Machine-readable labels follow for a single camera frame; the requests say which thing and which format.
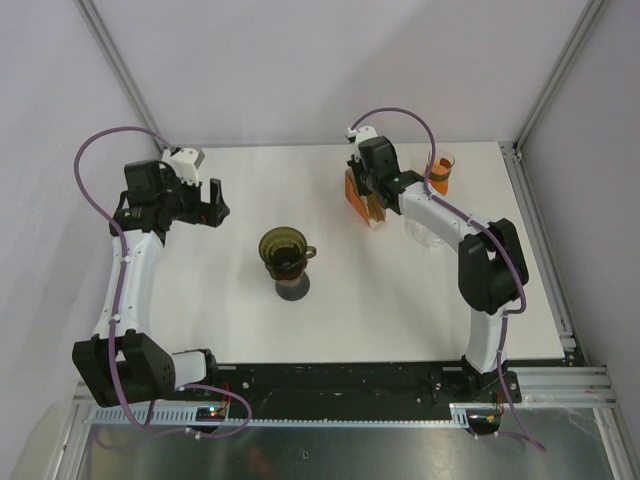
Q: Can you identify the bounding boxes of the aluminium frame rail right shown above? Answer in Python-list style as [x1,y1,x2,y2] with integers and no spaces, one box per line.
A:
[499,142,617,409]

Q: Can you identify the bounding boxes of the aluminium frame post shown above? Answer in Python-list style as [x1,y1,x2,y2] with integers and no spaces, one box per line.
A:
[512,0,610,152]
[73,0,160,133]

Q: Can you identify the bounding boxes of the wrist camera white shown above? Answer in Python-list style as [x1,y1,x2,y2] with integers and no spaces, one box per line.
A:
[345,126,378,147]
[161,147,205,186]

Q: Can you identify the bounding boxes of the aluminium frame post left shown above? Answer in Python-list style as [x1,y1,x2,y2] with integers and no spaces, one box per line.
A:
[73,0,160,133]

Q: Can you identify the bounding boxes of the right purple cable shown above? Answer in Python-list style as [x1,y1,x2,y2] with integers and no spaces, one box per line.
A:
[349,107,547,453]

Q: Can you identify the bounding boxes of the grey carafe with red rim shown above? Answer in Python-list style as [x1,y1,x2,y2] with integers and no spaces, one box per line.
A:
[275,272,310,301]

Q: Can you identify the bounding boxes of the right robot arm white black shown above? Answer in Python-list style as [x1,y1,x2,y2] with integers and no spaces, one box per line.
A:
[346,127,529,401]

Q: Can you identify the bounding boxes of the grey slotted cable duct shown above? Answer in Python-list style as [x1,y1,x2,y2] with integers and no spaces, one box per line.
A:
[87,402,501,429]

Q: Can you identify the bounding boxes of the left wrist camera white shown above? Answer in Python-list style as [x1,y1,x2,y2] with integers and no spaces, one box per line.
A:
[161,147,205,186]

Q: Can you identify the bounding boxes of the clear plastic dripper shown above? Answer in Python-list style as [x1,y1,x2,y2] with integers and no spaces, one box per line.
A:
[404,217,445,249]

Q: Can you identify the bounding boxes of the olive green plastic dripper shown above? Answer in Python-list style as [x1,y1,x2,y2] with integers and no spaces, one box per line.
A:
[258,226,317,281]

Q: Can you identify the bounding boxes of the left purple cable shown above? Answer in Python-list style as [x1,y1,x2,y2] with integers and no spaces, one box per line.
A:
[73,125,254,444]

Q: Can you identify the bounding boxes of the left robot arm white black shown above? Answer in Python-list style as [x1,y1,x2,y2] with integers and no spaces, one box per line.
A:
[72,148,230,407]

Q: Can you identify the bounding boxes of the glass beaker with orange contents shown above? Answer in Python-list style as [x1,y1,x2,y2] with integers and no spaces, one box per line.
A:
[423,147,456,195]

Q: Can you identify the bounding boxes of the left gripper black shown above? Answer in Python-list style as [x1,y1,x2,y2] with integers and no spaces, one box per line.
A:
[157,169,228,228]

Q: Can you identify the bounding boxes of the purple cable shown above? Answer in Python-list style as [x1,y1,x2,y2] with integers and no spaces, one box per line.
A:
[349,107,547,453]
[73,125,254,444]

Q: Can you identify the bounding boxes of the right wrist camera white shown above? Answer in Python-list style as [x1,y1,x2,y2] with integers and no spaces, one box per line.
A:
[345,126,378,147]

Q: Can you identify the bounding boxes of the orange coffee filter box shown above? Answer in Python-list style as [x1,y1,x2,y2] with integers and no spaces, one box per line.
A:
[344,169,386,229]

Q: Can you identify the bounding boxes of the brown paper coffee filters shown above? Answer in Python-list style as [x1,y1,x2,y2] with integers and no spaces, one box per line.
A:
[365,194,386,223]

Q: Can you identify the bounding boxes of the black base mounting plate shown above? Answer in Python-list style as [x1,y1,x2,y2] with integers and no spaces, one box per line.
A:
[164,363,524,424]

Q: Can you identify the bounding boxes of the aluminium frame post right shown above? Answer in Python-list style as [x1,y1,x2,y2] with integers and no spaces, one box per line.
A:
[512,0,610,152]

